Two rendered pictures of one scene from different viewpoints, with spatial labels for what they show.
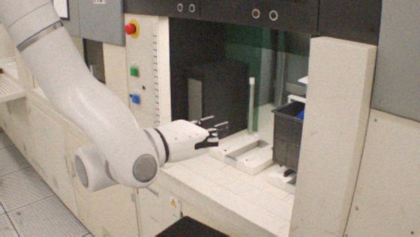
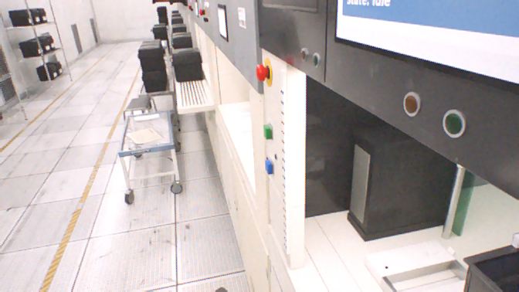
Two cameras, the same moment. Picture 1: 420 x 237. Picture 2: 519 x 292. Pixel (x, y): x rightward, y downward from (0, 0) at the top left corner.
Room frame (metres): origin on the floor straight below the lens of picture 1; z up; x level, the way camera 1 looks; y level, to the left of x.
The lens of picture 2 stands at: (0.52, -0.15, 1.53)
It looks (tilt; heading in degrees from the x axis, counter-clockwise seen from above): 25 degrees down; 32
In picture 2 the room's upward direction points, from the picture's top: 3 degrees counter-clockwise
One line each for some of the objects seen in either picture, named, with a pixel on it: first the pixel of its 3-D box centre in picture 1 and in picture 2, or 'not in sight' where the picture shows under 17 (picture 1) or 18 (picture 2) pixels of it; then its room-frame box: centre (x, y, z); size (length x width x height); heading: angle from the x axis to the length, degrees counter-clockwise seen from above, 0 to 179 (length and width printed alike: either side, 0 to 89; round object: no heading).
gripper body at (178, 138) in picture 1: (175, 140); not in sight; (0.67, 0.06, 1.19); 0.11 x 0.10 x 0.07; 130
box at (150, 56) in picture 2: not in sight; (150, 57); (3.44, 3.08, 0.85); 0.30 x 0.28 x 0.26; 42
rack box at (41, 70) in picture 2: not in sight; (47, 72); (4.02, 6.62, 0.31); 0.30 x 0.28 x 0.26; 45
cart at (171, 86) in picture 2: not in sight; (160, 99); (3.67, 3.30, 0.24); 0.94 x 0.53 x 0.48; 43
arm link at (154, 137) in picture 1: (148, 148); not in sight; (0.63, 0.11, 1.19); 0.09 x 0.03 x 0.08; 40
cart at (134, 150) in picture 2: not in sight; (153, 150); (2.43, 2.15, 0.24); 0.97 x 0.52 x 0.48; 46
